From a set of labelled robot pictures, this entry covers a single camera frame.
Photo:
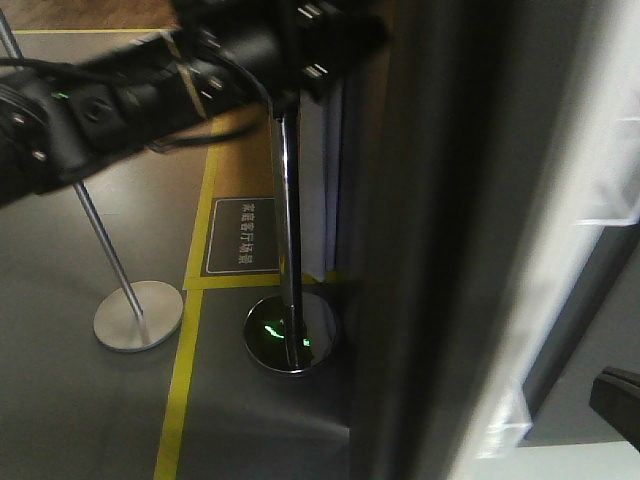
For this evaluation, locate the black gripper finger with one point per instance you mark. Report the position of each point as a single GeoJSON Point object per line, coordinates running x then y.
{"type": "Point", "coordinates": [615, 398]}

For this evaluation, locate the fridge door with bins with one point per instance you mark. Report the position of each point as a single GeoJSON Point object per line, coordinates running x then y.
{"type": "Point", "coordinates": [509, 145]}

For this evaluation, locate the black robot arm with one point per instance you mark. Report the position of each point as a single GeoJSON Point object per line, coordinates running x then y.
{"type": "Point", "coordinates": [222, 55]}

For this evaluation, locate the dark floor sign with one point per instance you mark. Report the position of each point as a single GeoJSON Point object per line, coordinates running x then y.
{"type": "Point", "coordinates": [241, 237]}

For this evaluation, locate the chrome stanchion post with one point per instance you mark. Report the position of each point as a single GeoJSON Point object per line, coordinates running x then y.
{"type": "Point", "coordinates": [293, 332]}

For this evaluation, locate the silver stanchion post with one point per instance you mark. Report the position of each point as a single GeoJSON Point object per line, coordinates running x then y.
{"type": "Point", "coordinates": [130, 310]}

